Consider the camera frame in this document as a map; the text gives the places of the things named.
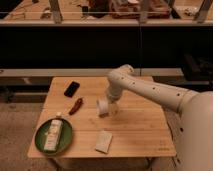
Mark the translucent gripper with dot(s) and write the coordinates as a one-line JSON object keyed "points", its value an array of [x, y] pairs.
{"points": [[113, 108]]}

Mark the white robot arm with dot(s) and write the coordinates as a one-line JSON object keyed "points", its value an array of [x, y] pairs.
{"points": [[195, 144]]}

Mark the black smartphone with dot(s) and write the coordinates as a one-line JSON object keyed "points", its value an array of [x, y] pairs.
{"points": [[72, 88]]}

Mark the wooden table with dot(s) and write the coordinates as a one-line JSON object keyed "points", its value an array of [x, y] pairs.
{"points": [[139, 130]]}

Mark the green round plate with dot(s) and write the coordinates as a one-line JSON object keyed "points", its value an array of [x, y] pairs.
{"points": [[64, 141]]}

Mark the white tube on plate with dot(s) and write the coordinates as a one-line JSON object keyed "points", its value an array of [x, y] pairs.
{"points": [[53, 134]]}

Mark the background workbench shelf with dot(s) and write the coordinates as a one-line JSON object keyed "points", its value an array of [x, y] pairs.
{"points": [[106, 12]]}

